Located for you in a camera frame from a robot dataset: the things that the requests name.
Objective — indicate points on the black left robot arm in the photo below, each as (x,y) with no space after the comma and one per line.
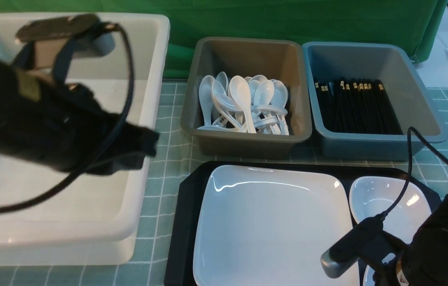
(52,125)

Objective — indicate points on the grey plastic spoon bin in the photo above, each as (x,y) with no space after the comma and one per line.
(275,59)

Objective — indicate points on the large white plastic tub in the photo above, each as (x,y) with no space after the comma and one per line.
(94,220)

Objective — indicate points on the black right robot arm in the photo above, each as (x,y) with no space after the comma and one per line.
(425,262)

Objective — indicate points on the green backdrop cloth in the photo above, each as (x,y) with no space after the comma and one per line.
(409,24)

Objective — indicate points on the white small dish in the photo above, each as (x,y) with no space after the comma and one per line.
(370,196)
(368,278)

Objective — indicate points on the large white square plate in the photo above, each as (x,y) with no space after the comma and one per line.
(265,227)

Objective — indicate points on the white ceramic soup spoon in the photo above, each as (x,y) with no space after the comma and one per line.
(241,94)

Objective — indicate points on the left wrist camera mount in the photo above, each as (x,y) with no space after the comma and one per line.
(50,45)

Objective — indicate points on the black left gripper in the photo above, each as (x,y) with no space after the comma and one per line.
(125,147)

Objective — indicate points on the teal checkered tablecloth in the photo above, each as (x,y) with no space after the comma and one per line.
(179,155)

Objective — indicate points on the blue plastic chopstick bin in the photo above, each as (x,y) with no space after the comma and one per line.
(406,91)

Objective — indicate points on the pile of white spoons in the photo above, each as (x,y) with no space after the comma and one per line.
(221,113)

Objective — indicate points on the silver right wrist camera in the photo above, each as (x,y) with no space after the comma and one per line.
(366,241)

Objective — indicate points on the black plastic serving tray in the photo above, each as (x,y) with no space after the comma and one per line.
(179,264)

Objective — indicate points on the pile of black chopsticks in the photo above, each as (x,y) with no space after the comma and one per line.
(359,106)

